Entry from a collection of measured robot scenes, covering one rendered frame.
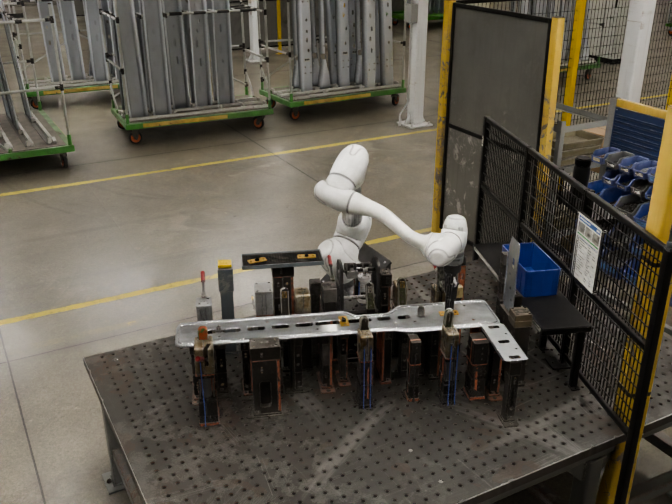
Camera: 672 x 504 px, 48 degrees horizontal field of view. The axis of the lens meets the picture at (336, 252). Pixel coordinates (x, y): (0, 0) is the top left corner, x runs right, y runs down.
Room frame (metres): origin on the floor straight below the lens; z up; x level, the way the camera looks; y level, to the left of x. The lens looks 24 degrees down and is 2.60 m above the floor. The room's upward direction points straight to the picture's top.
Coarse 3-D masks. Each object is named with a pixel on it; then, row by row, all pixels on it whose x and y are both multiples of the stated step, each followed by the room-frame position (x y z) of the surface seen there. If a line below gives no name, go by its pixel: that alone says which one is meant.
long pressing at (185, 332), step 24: (336, 312) 2.90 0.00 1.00; (408, 312) 2.91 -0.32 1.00; (432, 312) 2.91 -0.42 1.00; (480, 312) 2.91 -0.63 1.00; (192, 336) 2.70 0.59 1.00; (216, 336) 2.70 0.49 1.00; (240, 336) 2.70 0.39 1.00; (264, 336) 2.70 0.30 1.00; (288, 336) 2.71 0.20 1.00; (312, 336) 2.71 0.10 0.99
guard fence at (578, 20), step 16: (464, 0) 6.12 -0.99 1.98; (480, 0) 6.19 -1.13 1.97; (496, 0) 6.27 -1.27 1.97; (512, 0) 6.35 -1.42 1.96; (576, 0) 6.73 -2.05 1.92; (576, 16) 6.71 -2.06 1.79; (624, 16) 6.98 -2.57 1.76; (576, 32) 6.69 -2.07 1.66; (608, 32) 6.90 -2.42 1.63; (624, 32) 7.00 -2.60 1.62; (576, 48) 6.69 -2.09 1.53; (576, 64) 6.70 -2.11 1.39; (608, 80) 6.94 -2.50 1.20; (560, 96) 6.68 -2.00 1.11; (608, 96) 6.96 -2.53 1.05
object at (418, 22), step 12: (420, 0) 9.88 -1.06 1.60; (408, 12) 9.89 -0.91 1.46; (420, 12) 9.89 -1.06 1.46; (420, 24) 9.89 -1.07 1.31; (420, 36) 9.90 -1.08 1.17; (420, 48) 9.90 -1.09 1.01; (420, 60) 9.90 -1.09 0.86; (408, 72) 9.97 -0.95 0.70; (420, 72) 9.91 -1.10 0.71; (408, 84) 9.96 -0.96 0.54; (420, 84) 9.91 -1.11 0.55; (408, 96) 9.96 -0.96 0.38; (420, 96) 9.92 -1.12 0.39; (408, 108) 9.98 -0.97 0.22; (420, 108) 9.92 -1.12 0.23; (408, 120) 9.92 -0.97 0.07; (420, 120) 9.92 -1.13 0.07
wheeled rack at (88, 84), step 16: (16, 0) 11.05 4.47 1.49; (32, 0) 11.14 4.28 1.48; (48, 0) 11.23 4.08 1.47; (64, 0) 11.33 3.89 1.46; (80, 0) 11.30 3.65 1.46; (32, 32) 11.69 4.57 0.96; (16, 48) 11.57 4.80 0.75; (32, 80) 11.52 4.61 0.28; (48, 80) 11.20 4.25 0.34; (80, 80) 11.37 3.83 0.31; (112, 80) 11.35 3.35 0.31; (32, 96) 10.74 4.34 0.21
